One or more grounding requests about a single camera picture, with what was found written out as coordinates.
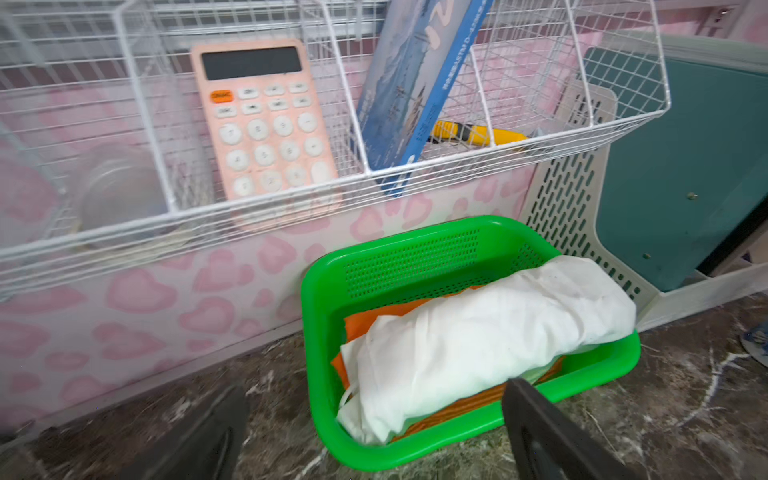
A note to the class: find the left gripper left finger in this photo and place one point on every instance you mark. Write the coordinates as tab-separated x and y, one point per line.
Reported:
205	444

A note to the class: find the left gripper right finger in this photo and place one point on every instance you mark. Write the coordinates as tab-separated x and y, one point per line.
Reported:
548	445

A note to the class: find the white shorts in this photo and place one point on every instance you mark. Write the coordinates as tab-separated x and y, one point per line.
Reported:
412	365

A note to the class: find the clear round tape roll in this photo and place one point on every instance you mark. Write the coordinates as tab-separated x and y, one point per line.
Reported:
113	184

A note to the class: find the orange folded cloth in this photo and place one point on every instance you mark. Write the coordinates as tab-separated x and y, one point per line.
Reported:
357	325

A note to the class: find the white desktop file organizer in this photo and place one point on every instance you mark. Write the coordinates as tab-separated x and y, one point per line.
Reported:
564	196

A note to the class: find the green plastic basket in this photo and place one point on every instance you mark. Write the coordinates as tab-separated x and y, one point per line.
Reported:
428	263

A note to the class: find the white pink calculator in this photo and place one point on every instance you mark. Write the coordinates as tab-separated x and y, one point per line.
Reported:
266	125

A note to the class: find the teal folder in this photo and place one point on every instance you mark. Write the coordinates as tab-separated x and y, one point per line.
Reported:
677	186

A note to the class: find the yellow utility knife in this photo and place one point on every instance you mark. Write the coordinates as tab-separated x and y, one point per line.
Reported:
473	135

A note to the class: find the blue book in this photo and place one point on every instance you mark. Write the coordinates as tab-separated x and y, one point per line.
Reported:
417	76

